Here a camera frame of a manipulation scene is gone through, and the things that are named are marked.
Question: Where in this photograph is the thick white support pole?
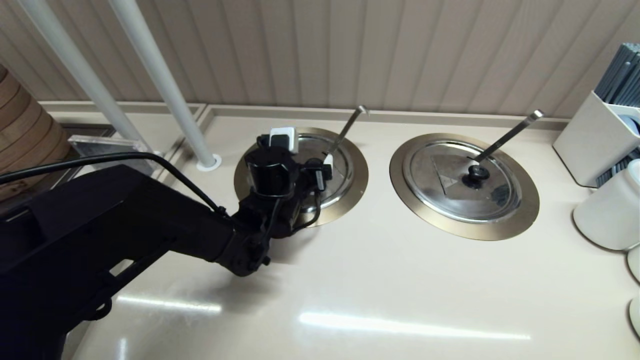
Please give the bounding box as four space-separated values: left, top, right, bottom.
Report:
107 0 222 172

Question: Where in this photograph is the right steel ladle handle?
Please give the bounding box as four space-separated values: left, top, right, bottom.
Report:
469 110 544 165

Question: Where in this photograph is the bamboo steamer stack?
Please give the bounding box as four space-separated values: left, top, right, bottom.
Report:
0 64 72 201

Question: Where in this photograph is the pale blue round utensil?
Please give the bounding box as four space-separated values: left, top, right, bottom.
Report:
617 114 640 137

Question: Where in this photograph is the brass counter ring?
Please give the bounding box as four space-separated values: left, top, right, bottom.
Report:
389 133 540 241
233 127 370 228

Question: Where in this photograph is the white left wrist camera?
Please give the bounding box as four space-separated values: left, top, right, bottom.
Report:
269 127 299 154

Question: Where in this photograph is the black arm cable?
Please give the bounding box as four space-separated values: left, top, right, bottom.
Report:
0 151 228 217

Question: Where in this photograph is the hinged steel pot lid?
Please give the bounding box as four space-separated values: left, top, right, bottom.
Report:
292 134 355 213
402 140 522 224

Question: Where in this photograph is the white utensil holder box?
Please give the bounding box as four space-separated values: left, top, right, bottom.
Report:
552 90 640 188

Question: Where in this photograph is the clear acrylic sign block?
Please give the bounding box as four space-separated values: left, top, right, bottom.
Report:
67 135 162 176

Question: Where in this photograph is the thin white support pole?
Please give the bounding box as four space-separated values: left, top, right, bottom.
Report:
17 0 151 153

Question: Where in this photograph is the white cylindrical container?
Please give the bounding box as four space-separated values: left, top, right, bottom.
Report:
626 245 640 283
628 295 640 338
572 159 640 251

